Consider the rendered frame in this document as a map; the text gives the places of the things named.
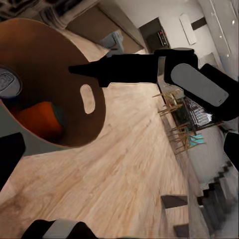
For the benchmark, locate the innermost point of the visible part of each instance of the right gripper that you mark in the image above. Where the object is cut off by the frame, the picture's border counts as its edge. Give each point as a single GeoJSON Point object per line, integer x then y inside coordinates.
{"type": "Point", "coordinates": [118, 69]}

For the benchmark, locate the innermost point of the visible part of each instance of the coffee table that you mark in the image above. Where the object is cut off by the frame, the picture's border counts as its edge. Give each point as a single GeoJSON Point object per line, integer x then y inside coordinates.
{"type": "Point", "coordinates": [197, 227]}

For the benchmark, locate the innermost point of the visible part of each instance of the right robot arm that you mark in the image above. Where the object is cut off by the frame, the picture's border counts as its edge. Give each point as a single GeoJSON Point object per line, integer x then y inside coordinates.
{"type": "Point", "coordinates": [208, 86]}

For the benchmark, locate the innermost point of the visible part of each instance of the trash can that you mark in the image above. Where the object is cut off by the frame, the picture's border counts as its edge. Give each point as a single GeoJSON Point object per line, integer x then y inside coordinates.
{"type": "Point", "coordinates": [40, 55]}

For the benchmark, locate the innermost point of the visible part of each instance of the fixed window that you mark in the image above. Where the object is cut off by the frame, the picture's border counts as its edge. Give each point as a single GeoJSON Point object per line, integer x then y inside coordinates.
{"type": "Point", "coordinates": [201, 117]}

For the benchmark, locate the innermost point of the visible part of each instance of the cabinet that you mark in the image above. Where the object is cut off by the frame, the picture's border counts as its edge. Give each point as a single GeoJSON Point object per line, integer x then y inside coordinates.
{"type": "Point", "coordinates": [104, 18]}

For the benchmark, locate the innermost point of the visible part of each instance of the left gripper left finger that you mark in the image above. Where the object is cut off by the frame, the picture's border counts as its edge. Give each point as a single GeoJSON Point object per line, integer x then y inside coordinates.
{"type": "Point", "coordinates": [12, 148]}

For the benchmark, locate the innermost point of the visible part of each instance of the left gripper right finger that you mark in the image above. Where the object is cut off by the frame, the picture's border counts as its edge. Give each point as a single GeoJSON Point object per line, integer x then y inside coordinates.
{"type": "Point", "coordinates": [231, 148]}

